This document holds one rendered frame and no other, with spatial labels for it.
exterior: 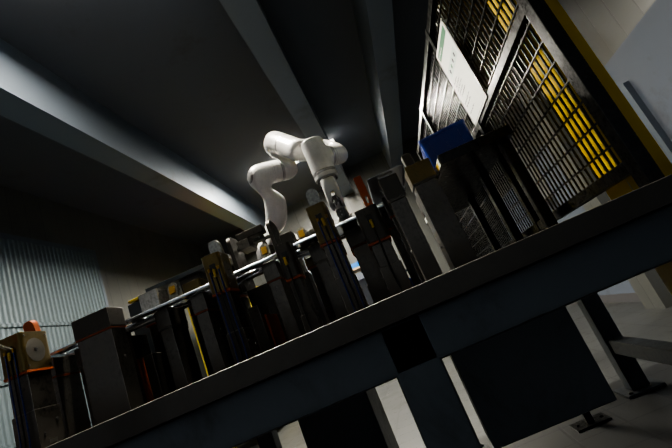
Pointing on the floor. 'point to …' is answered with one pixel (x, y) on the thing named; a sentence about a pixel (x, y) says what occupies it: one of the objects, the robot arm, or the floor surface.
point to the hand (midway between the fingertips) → (344, 219)
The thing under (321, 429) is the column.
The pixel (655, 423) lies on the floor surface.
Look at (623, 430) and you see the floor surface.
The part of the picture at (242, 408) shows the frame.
